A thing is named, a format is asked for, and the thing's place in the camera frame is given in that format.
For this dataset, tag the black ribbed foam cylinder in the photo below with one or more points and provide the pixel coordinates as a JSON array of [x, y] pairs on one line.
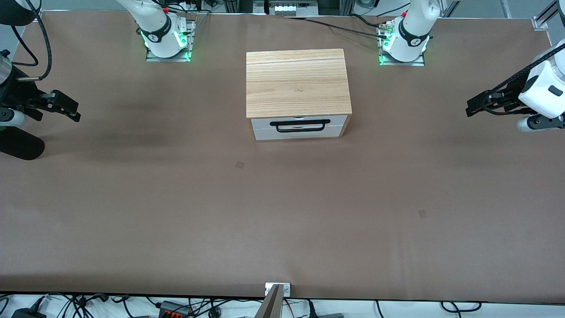
[[20, 145]]

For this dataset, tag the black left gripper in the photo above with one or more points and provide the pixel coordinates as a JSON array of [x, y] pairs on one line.
[[506, 98]]

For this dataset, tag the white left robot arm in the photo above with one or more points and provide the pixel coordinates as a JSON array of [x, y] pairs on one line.
[[410, 39]]

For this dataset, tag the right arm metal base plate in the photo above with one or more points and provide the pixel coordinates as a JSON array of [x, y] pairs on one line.
[[167, 58]]

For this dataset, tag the white power strip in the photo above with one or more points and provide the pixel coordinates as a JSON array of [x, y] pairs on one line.
[[287, 8]]

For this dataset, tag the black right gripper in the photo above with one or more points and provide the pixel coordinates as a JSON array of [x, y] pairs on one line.
[[14, 93]]

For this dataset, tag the light wooden drawer cabinet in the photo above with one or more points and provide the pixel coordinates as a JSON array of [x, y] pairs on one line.
[[298, 84]]

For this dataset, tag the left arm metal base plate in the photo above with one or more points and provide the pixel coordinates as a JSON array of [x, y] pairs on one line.
[[419, 63]]

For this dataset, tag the small metal table bracket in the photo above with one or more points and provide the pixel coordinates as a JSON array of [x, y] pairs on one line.
[[287, 289]]

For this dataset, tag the orange and black connector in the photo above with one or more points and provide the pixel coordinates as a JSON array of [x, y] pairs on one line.
[[174, 308]]

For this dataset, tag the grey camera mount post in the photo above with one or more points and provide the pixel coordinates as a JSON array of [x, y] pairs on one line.
[[270, 307]]

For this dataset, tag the aluminium corner bracket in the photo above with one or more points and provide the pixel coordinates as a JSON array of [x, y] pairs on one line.
[[38, 16], [540, 22]]

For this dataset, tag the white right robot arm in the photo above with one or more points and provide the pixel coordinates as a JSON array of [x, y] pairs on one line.
[[159, 39]]

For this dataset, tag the black power adapter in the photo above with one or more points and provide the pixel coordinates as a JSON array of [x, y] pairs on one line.
[[27, 313]]

